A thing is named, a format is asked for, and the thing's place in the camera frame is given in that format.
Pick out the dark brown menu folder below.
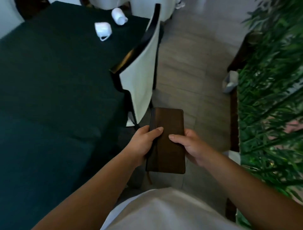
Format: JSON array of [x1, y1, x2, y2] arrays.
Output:
[[145, 107, 186, 175]]

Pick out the person's right forearm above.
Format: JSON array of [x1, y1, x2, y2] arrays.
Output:
[[202, 152, 303, 230]]

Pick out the person's white shirt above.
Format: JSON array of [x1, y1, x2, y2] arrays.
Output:
[[101, 188, 247, 230]]

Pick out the green leafy plant partition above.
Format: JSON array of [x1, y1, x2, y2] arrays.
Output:
[[237, 0, 303, 230]]

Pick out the white cup with handle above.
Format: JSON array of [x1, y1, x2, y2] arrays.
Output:
[[94, 22, 113, 42], [111, 8, 128, 26]]

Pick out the black chair with white cover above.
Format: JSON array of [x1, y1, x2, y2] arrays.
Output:
[[109, 3, 161, 127]]

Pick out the white covered chair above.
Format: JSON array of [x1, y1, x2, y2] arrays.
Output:
[[130, 0, 177, 22], [90, 0, 129, 10]]

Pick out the dark green tablecloth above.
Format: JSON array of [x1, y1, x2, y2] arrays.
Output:
[[0, 1, 164, 230]]

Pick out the dark wooden planter base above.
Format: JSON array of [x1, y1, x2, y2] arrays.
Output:
[[225, 31, 261, 223]]

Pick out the person's left forearm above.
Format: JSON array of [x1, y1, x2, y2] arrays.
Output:
[[32, 152, 140, 230]]

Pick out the person's right hand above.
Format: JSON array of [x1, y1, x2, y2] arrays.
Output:
[[169, 128, 214, 168]]

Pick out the person's left hand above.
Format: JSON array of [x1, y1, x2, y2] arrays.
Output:
[[123, 125, 164, 168]]

